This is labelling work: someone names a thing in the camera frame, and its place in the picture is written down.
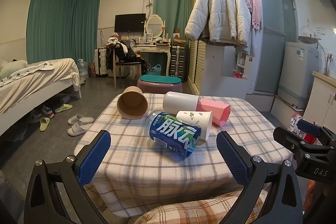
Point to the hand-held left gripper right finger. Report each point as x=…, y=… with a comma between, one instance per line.
x=232, y=158

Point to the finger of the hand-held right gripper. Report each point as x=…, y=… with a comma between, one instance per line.
x=309, y=127
x=287, y=136

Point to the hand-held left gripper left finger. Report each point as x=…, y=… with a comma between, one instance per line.
x=95, y=157

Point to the blue cut plastic bottle cup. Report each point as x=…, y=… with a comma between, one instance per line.
x=170, y=134

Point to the pink hexagonal cup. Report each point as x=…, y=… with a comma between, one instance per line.
x=213, y=111

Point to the white paper cup green print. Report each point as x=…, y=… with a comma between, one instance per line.
x=195, y=119

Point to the brown paper cup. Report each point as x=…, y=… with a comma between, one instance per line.
x=131, y=103

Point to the plain white cup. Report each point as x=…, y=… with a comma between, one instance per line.
x=178, y=102

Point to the patterned red white carton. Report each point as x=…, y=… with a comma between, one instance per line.
x=295, y=123

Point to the white cabinet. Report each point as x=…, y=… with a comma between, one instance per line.
x=321, y=98

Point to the white slipper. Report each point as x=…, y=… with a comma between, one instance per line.
x=80, y=119
x=78, y=130

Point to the plaid tablecloth table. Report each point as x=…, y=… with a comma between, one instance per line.
x=136, y=163

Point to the light green slipper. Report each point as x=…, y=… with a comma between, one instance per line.
x=44, y=124
x=63, y=108

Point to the white washing machine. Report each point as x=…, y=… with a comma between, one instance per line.
x=296, y=69

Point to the grey sneakers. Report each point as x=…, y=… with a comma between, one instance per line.
x=43, y=113

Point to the bed with beige sheets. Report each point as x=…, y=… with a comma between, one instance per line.
x=60, y=87

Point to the frosted glass sliding door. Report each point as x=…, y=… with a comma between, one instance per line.
x=270, y=56

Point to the basin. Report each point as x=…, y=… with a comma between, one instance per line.
x=308, y=39

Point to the clear water jug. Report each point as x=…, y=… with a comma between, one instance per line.
x=82, y=70

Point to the white wardrobe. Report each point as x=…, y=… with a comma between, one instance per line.
x=210, y=66

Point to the white suitcase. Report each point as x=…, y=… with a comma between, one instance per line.
x=99, y=61

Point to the purple stool teal cushion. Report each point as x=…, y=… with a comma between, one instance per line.
x=160, y=85

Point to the beige bed sheet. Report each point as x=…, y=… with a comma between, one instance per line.
x=34, y=79

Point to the teal basket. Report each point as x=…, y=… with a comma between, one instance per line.
x=153, y=70

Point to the wooden chair with clothes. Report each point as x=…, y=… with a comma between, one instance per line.
x=116, y=49

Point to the dark ribbed suitcase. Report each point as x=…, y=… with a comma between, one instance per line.
x=178, y=62

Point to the white dressing table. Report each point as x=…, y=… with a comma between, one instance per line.
x=151, y=48

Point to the pink hanging clothes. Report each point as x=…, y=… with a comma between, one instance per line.
x=256, y=11

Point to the brown box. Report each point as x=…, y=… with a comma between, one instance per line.
x=179, y=40

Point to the wide green curtain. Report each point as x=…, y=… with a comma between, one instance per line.
x=57, y=27

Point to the black television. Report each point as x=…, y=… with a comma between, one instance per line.
x=130, y=22

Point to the white puffer jacket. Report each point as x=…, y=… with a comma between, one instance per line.
x=220, y=11

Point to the oval white mirror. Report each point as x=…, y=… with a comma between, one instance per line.
x=154, y=26

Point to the narrow green curtain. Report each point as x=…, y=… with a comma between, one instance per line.
x=172, y=8

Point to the small photo frame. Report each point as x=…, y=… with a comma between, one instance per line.
x=149, y=38

